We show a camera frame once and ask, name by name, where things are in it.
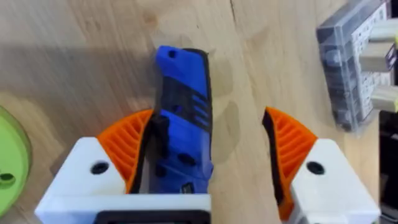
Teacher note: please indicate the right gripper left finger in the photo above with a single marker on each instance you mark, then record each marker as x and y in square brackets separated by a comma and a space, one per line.
[93, 168]

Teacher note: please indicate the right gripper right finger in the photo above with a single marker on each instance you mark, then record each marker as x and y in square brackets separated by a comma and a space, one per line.
[329, 186]

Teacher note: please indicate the blue electric screwdriver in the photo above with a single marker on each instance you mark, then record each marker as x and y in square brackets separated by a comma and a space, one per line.
[183, 93]

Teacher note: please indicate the green disc with holes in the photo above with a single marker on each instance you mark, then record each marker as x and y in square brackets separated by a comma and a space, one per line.
[12, 155]

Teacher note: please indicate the clear plastic parts box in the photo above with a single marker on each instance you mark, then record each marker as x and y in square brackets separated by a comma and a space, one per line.
[351, 62]

